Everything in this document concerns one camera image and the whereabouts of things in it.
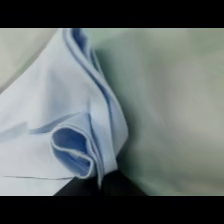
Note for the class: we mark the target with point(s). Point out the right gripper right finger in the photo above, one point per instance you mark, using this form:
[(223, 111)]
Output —
[(121, 185)]

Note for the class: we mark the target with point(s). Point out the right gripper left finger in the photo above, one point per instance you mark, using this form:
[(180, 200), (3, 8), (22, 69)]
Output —
[(81, 188)]

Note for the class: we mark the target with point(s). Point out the light blue shirt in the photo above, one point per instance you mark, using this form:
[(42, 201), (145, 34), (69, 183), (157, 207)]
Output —
[(50, 100)]

